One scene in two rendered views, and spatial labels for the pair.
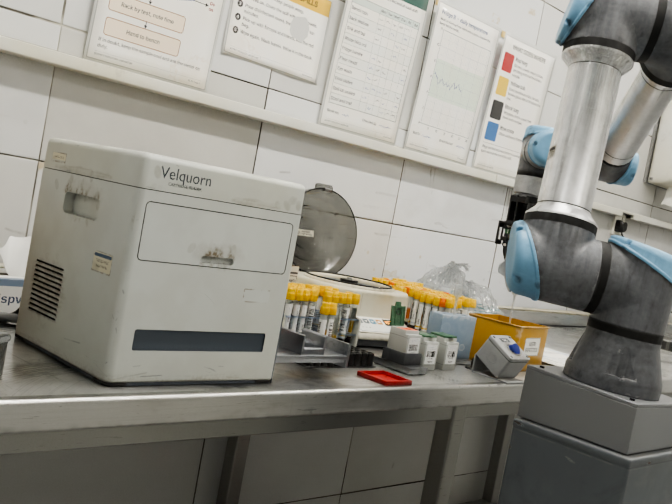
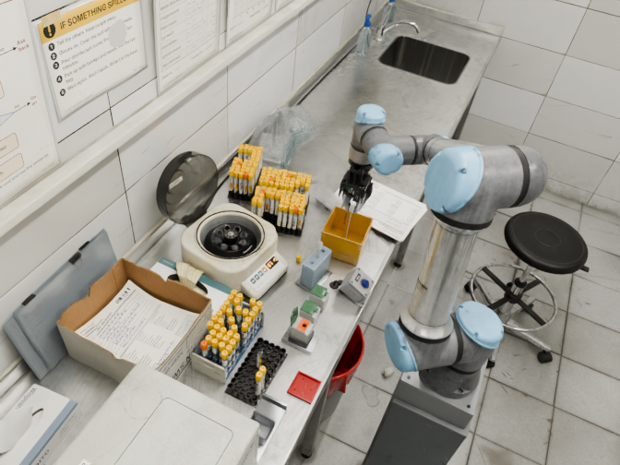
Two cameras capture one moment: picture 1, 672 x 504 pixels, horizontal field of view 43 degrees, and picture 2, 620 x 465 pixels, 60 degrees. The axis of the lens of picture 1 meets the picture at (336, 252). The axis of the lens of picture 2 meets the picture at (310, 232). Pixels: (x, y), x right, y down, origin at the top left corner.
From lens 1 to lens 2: 1.29 m
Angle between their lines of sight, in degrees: 47
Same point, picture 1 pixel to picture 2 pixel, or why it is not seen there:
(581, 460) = (436, 428)
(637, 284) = (478, 356)
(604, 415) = (451, 412)
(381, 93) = (201, 25)
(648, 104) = not seen: hidden behind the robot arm
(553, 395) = (418, 396)
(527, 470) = (401, 421)
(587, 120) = (454, 276)
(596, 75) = (464, 244)
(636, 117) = not seen: hidden behind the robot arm
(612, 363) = (457, 387)
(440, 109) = not seen: outside the picture
